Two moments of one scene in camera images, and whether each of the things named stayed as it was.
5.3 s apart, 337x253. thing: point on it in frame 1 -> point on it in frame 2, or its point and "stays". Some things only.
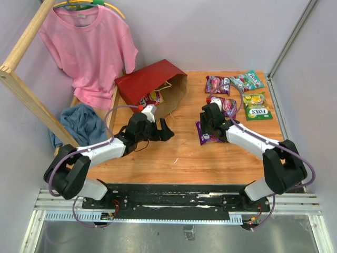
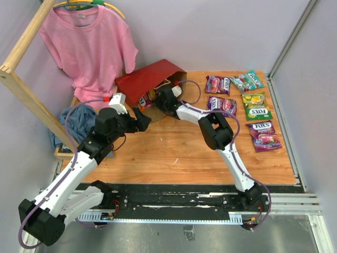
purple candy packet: [217, 85] stays
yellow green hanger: [78, 5] stays
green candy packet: [256, 106] stays
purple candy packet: [228, 106] stays
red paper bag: [161, 84] stays
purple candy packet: [205, 138] -> [264, 136]
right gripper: [205, 128] -> [157, 103]
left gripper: [164, 134] -> [144, 120]
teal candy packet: [248, 81] stays
